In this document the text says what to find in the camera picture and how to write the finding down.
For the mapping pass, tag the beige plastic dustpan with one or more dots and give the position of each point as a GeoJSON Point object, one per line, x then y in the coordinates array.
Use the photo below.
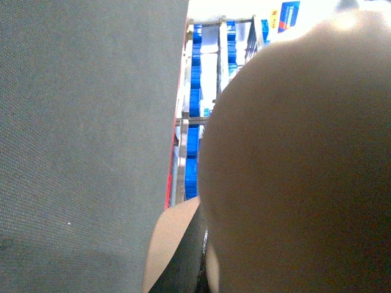
{"type": "Point", "coordinates": [294, 168]}

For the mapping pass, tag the stainless steel shelf rack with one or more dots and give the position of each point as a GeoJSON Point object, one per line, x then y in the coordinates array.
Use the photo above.
{"type": "Point", "coordinates": [212, 56]}

